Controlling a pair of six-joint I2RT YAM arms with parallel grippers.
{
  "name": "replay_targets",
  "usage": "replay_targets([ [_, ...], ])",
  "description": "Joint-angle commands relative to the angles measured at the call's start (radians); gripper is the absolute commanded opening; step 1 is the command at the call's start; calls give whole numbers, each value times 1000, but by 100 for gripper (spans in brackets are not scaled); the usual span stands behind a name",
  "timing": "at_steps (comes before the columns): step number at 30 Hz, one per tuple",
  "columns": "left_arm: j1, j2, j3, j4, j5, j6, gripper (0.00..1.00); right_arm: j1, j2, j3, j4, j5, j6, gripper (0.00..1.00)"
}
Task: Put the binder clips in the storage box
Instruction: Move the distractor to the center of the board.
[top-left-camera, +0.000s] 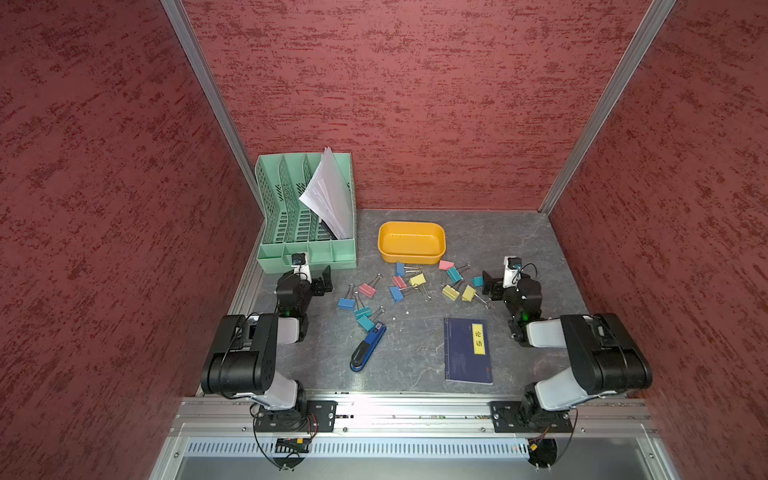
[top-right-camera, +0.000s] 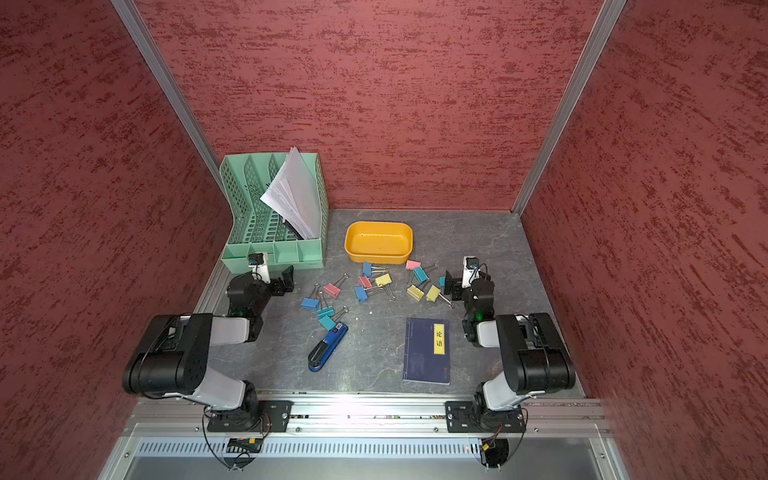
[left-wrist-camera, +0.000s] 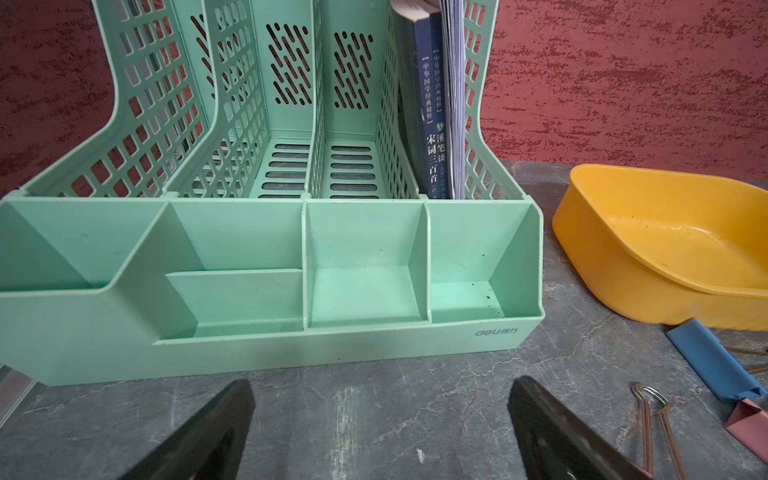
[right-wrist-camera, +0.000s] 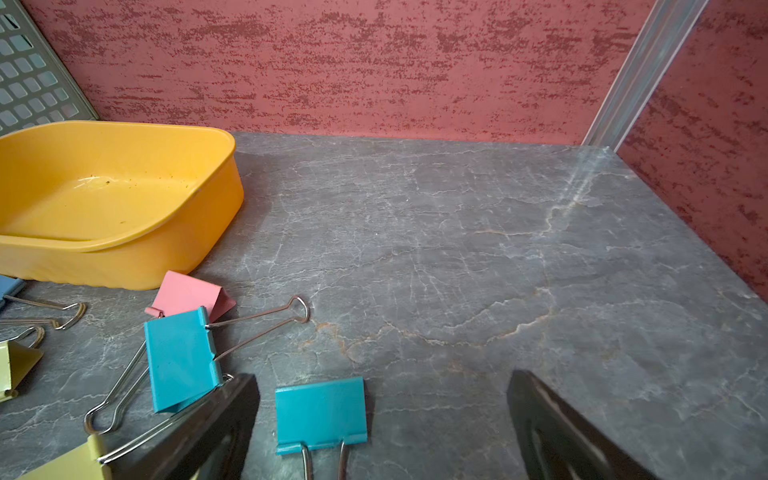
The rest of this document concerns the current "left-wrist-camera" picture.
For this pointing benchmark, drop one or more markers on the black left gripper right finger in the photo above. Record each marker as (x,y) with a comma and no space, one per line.
(554,443)

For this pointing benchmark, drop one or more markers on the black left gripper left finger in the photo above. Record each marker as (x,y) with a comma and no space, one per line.
(209,445)

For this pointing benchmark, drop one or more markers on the yellow plastic storage box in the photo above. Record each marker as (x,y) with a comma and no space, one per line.
(662,247)

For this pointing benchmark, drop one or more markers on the blue binder clip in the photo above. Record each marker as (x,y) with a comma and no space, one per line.
(716,364)

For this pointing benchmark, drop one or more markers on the pink binder clip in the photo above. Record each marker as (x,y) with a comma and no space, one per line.
(747,423)

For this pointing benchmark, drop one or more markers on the green plastic file organizer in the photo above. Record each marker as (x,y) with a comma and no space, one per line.
(251,204)

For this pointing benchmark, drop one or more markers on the dark blue paperback book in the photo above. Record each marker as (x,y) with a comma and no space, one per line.
(418,34)

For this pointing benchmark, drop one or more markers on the white paper stack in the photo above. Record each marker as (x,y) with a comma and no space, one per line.
(454,62)

